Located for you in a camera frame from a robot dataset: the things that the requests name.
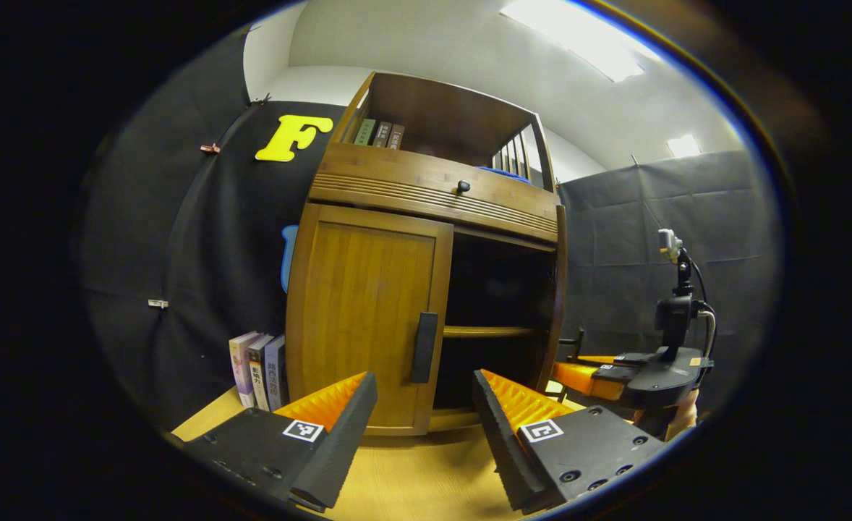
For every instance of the blue cloth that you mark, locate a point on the blue cloth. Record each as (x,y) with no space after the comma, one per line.
(502,174)

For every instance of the brown book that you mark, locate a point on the brown book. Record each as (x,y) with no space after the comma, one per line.
(395,137)

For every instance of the pink spine book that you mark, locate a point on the pink spine book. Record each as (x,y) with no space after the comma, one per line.
(241,365)

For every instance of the black and white spine book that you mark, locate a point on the black and white spine book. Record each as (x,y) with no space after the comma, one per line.
(258,376)

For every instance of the wooden cabinet shelf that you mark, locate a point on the wooden cabinet shelf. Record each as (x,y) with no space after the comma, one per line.
(491,332)

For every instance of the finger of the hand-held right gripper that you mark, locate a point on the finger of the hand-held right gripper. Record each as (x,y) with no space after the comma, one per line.
(578,378)
(632,358)

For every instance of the wooden double-door shoe cabinet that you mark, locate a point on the wooden double-door shoe cabinet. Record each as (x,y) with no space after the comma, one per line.
(440,108)

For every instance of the large ceiling light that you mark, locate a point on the large ceiling light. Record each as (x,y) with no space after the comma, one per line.
(578,36)

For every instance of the wooden shoe cabinet door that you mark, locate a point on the wooden shoe cabinet door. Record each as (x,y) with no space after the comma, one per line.
(557,289)
(361,311)

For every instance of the dark grey book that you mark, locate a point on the dark grey book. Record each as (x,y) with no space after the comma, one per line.
(382,134)

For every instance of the wooden drawer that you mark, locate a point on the wooden drawer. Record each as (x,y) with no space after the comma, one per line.
(397,177)

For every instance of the small ceiling light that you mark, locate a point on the small ceiling light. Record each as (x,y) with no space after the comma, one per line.
(683,145)

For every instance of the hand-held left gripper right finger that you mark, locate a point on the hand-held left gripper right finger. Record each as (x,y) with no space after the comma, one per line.
(505,449)

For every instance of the black backdrop cloth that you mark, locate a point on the black backdrop cloth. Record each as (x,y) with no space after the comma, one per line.
(202,253)

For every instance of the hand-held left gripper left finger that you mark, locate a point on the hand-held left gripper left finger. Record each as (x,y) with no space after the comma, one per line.
(343,441)

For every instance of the purple spine book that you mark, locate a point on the purple spine book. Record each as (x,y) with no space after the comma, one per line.
(277,373)

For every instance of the red backdrop clip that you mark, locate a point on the red backdrop clip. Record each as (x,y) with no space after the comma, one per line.
(210,148)

